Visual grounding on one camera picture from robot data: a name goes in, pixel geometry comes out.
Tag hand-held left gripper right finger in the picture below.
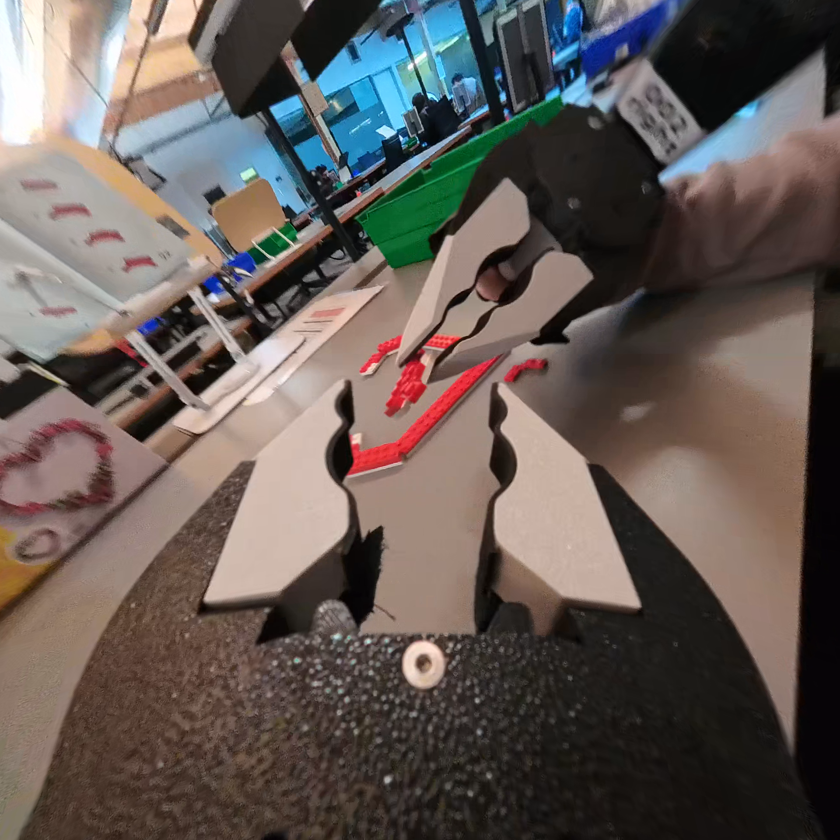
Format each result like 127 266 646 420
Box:
489 382 642 635

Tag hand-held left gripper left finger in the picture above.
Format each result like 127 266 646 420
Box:
202 379 360 632

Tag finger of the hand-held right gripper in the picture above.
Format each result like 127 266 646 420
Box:
395 177 534 366
425 251 596 386

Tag red lego frame plate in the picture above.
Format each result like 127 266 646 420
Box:
346 353 508 478

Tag pile of small red bricks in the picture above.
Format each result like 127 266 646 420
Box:
382 356 429 419

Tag person's right forearm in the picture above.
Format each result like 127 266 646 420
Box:
645 120 840 291

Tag red and white curved lego piece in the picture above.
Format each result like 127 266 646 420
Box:
358 333 403 378

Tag lego box with heart picture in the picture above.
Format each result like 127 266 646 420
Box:
0 386 169 613

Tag lego instruction booklet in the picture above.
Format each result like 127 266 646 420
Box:
0 143 219 363

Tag person's right hand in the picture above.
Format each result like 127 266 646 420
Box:
474 261 521 305

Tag row of green bins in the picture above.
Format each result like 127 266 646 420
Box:
356 97 567 271

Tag long wooden workbench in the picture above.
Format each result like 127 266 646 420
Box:
248 128 475 299

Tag grey monitor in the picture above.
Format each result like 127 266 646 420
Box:
494 0 557 114

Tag printed paper sheet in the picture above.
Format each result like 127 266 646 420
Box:
287 284 386 340

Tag white book stand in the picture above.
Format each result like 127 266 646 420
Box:
98 255 307 435

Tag large black object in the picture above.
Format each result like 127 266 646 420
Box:
651 0 840 133

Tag wooden chair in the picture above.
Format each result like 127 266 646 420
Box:
209 177 287 255

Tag blue storage bins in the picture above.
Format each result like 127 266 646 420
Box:
202 251 255 294

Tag black overhead panel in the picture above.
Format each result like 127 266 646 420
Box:
189 0 383 120

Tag green bin in wire basket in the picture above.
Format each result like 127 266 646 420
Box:
250 223 298 265

